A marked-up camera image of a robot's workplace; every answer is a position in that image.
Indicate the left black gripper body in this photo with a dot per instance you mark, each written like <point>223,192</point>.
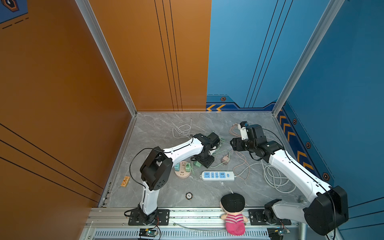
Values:
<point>207,160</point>

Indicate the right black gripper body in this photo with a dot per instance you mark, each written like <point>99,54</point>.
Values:
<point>243,145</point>

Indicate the green charger adapter front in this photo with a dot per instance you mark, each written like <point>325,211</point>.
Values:
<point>197,164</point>

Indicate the light green charger adapter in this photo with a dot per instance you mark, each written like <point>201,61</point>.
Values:
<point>188,167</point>

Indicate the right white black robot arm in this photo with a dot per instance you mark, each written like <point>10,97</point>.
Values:
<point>326,207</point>

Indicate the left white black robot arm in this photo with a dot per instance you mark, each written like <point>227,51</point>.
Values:
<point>156,169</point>

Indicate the pink charger adapter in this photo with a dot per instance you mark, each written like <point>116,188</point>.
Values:
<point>226,159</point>

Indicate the white blue power strip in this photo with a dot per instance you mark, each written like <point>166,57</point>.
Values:
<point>221,176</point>

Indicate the small round black dial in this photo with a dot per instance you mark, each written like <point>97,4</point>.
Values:
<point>189,196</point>

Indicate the plush doll black hat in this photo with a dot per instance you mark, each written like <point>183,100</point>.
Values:
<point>233,205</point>

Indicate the right circuit board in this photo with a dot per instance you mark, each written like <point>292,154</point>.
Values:
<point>278,233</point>

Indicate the small wooden block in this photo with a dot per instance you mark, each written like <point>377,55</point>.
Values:
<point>125,181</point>

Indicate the grey metal pole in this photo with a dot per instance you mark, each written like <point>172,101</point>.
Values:
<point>302,231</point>

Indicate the left green circuit board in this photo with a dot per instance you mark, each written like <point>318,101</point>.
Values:
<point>148,234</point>

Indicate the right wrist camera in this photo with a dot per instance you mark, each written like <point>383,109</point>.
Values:
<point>242,126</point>

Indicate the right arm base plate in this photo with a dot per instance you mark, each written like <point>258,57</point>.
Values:
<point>259,218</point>

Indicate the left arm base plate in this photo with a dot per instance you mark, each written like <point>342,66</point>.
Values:
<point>158,217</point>

